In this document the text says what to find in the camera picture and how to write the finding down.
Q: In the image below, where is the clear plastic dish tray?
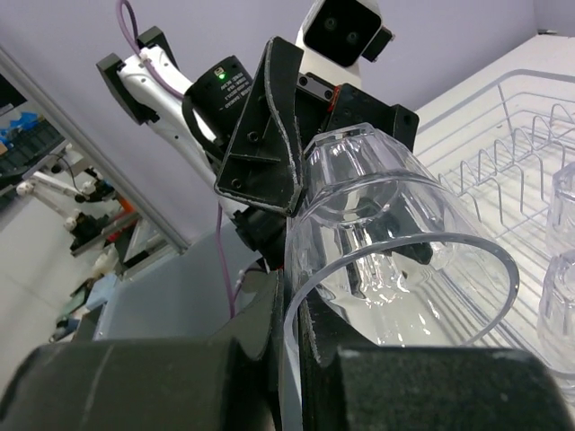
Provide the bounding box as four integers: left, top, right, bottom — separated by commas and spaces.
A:
412, 66, 575, 405

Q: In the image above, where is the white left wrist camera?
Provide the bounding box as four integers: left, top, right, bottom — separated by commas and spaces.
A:
296, 0, 395, 88

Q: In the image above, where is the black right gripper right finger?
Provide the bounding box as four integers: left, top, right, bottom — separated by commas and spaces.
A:
298, 298, 574, 430

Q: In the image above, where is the clear glass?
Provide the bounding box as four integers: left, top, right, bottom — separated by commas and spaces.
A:
545, 163, 574, 256
537, 250, 574, 377
284, 123, 520, 406

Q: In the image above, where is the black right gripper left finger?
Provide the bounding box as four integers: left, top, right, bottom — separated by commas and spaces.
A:
1, 271, 284, 430

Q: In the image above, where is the white wire plate rack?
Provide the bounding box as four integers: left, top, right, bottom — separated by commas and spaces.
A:
435, 76, 574, 255

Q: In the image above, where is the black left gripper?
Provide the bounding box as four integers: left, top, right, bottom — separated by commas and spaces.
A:
215, 37, 433, 269

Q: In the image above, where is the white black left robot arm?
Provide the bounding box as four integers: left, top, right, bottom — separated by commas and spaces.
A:
97, 27, 419, 268

